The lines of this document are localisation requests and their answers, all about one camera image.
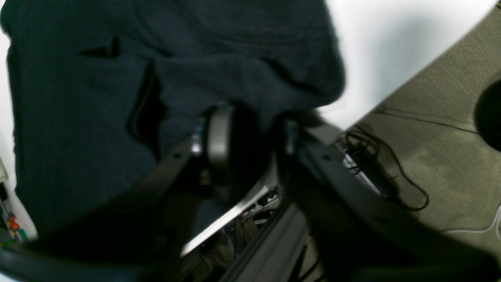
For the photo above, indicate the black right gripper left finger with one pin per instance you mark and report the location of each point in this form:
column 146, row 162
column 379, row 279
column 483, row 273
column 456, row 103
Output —
column 139, row 236

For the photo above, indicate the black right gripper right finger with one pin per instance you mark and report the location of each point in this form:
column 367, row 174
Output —
column 361, row 236

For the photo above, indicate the black T-shirt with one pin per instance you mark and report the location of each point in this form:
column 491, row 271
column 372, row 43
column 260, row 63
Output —
column 102, row 89

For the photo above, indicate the black round lamp base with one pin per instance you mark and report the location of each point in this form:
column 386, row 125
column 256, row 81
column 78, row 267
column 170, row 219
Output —
column 487, row 115

